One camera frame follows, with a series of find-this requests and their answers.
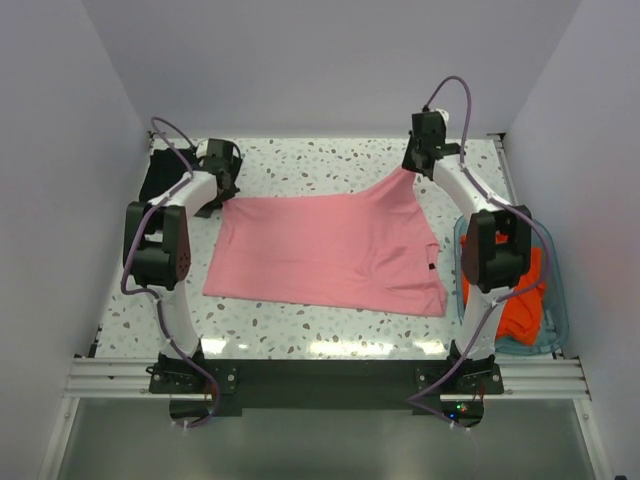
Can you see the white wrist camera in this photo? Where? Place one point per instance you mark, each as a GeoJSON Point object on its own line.
{"type": "Point", "coordinates": [202, 149]}
{"type": "Point", "coordinates": [444, 114]}

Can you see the clear blue plastic basket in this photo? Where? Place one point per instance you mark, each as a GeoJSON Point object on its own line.
{"type": "Point", "coordinates": [554, 329]}

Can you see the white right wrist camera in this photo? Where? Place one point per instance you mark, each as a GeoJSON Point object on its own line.
{"type": "Point", "coordinates": [444, 114]}

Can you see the black folded t-shirt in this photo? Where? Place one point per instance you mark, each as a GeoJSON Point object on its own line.
{"type": "Point", "coordinates": [166, 169]}

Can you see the aluminium frame rail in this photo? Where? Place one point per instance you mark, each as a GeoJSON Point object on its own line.
{"type": "Point", "coordinates": [534, 379]}

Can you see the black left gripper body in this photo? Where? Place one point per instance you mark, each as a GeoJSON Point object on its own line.
{"type": "Point", "coordinates": [227, 194]}

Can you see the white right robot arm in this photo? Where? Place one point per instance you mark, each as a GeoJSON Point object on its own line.
{"type": "Point", "coordinates": [497, 249]}

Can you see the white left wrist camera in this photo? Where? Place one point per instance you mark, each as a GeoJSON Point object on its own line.
{"type": "Point", "coordinates": [202, 149]}

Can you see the orange t-shirt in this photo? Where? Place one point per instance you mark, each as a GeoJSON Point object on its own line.
{"type": "Point", "coordinates": [522, 316]}

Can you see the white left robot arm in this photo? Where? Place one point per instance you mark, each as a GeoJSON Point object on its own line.
{"type": "Point", "coordinates": [179, 185]}

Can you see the pink t-shirt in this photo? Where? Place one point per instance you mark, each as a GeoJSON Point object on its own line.
{"type": "Point", "coordinates": [371, 250]}

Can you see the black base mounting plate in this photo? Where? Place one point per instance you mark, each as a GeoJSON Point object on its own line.
{"type": "Point", "coordinates": [206, 388]}

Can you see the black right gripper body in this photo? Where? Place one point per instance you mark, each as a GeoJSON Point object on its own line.
{"type": "Point", "coordinates": [409, 162]}

